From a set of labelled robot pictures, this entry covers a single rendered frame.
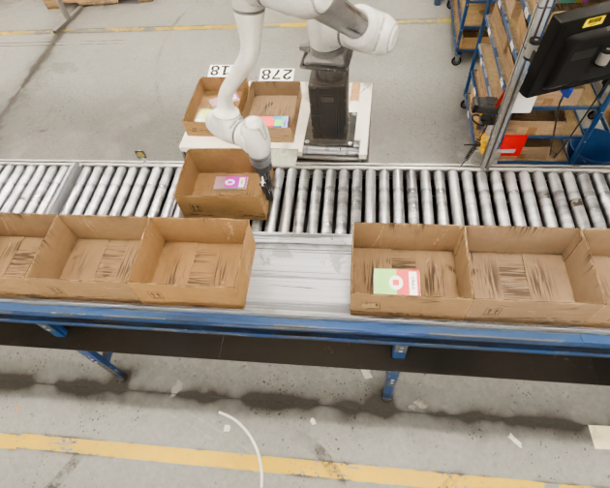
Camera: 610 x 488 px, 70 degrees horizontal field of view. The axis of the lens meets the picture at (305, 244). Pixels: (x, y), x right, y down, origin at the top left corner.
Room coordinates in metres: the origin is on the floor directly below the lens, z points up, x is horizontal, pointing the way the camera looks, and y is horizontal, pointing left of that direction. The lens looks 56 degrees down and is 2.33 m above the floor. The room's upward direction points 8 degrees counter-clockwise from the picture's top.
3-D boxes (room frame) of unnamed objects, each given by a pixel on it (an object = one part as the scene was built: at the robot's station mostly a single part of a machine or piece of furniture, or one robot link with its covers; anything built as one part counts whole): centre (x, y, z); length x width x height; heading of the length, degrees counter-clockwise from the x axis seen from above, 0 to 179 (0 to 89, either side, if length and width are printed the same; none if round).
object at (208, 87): (2.05, 0.37, 0.80); 0.38 x 0.28 x 0.10; 166
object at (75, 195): (1.54, 1.14, 0.72); 0.52 x 0.05 x 0.05; 168
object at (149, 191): (1.46, 0.76, 0.72); 0.52 x 0.05 x 0.05; 168
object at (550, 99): (1.93, -1.40, 0.79); 0.40 x 0.30 x 0.10; 169
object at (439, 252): (0.75, -0.35, 0.96); 0.39 x 0.29 x 0.17; 78
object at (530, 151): (1.94, -1.40, 0.39); 0.40 x 0.30 x 0.10; 168
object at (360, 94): (1.97, 0.04, 0.74); 1.00 x 0.58 x 0.03; 75
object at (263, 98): (1.94, 0.07, 0.80); 0.38 x 0.28 x 0.10; 167
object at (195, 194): (1.42, 0.32, 0.83); 0.39 x 0.29 x 0.17; 78
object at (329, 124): (1.79, -0.22, 0.91); 0.26 x 0.26 x 0.33; 75
